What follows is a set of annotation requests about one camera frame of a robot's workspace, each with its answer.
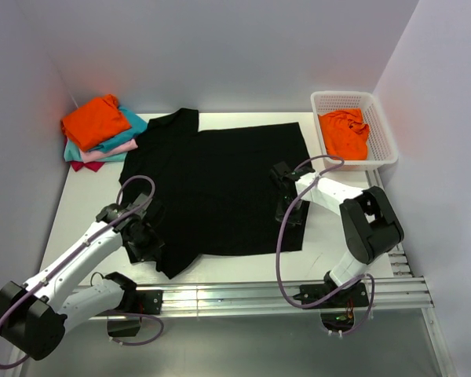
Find black t shirt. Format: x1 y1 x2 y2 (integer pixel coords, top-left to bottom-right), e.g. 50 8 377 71
119 108 309 278

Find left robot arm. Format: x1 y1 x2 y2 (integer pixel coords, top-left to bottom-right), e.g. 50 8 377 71
0 194 165 361

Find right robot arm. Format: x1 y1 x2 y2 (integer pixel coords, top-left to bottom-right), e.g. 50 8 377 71
276 171 404 290

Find magenta folded t shirt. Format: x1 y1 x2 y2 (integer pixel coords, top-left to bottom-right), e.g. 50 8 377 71
69 161 104 172

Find orange crumpled t shirt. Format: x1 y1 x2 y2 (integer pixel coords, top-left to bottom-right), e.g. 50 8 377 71
318 108 370 161

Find white plastic basket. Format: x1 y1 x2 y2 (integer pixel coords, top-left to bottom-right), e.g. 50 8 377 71
310 90 398 170

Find pink folded t shirt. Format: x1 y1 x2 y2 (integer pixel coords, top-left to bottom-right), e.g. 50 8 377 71
80 139 138 163

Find orange folded t shirt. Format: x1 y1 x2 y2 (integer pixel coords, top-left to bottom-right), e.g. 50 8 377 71
60 94 131 152

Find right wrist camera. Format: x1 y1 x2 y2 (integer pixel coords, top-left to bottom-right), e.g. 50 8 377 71
269 162 315 186

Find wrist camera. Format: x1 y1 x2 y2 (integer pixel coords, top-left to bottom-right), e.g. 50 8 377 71
269 162 315 186
126 193 152 211

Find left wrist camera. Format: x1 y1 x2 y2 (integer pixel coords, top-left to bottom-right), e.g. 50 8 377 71
126 193 152 211

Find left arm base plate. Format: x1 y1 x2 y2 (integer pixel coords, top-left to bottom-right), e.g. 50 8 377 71
137 289 163 315

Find aluminium mounting rail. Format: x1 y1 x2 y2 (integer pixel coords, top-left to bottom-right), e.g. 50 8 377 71
72 276 435 321

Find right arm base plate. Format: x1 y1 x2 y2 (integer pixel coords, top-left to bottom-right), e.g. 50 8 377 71
292 280 370 311

